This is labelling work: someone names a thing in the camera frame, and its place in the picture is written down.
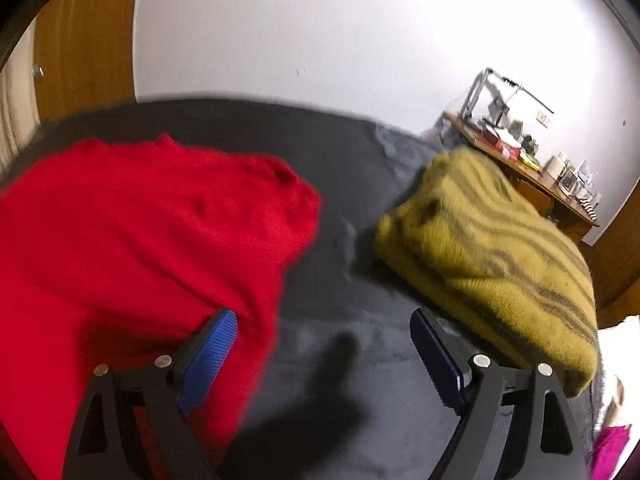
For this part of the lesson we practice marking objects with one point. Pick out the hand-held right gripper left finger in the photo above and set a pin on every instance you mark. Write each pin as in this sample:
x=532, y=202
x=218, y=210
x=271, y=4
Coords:
x=210, y=355

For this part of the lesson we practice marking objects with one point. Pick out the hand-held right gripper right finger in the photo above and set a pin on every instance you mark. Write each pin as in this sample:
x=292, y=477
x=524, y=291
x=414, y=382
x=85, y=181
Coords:
x=434, y=355

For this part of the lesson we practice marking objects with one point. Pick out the yellow striped sweater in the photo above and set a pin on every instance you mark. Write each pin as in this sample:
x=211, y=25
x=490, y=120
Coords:
x=490, y=250

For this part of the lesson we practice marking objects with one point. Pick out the red knitted sweater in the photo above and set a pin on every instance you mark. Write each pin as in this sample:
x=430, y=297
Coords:
x=125, y=220

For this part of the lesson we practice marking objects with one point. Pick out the white cloth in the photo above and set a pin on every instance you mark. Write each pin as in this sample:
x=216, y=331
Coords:
x=620, y=360

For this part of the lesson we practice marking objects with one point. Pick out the wooden desk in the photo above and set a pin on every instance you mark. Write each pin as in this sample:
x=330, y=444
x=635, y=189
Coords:
x=545, y=195

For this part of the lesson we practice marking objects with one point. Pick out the pink cloth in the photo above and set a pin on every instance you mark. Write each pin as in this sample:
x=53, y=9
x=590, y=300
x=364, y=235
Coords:
x=611, y=452

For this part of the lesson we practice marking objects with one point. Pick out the black white striped object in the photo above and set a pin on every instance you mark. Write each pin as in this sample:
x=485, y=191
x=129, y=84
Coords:
x=590, y=208

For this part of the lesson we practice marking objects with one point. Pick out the red box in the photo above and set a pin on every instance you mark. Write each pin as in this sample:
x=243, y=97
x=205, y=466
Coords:
x=506, y=148

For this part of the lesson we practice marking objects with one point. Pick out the white cup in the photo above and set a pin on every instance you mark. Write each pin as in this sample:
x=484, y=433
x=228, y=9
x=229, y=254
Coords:
x=552, y=167

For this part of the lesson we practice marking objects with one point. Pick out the wooden panelled door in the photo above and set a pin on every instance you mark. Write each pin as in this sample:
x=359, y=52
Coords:
x=85, y=40

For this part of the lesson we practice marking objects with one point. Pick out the wall socket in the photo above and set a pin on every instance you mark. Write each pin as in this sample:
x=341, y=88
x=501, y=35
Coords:
x=542, y=118

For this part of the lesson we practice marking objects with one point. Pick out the metal frame rig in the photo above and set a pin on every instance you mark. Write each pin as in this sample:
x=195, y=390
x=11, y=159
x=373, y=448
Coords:
x=492, y=95

